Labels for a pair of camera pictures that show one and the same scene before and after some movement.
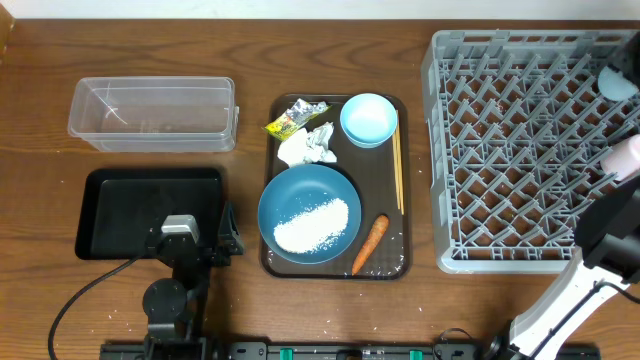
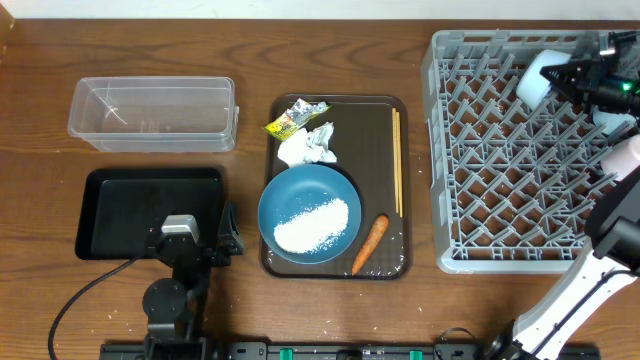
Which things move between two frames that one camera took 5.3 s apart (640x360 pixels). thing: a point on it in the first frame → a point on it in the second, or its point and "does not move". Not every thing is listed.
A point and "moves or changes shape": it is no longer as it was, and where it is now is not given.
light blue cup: [614, 86] moves or changes shape
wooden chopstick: [398, 165] does not move
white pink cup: [624, 159] does not move
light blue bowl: [368, 120] → [533, 86]
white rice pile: [311, 229] does not move
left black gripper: [231, 243] does not move
